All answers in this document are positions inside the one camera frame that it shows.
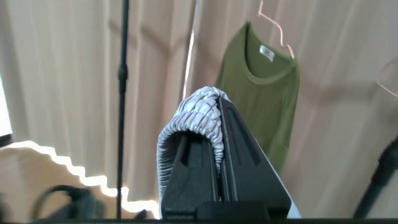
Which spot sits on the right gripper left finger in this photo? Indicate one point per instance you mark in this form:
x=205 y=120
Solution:
x=192 y=183

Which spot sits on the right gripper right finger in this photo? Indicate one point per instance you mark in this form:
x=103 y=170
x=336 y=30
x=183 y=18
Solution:
x=252 y=183

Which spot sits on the pale grey garment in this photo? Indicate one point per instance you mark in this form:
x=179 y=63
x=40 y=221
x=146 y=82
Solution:
x=199 y=112

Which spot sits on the green printed shirt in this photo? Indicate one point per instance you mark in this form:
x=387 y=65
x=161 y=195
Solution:
x=267 y=102

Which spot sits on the pink clothes hanger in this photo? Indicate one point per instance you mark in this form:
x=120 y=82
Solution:
x=387 y=89
x=281 y=34

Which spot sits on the black clothes rack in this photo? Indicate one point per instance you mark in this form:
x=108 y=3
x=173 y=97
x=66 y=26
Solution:
x=122 y=77

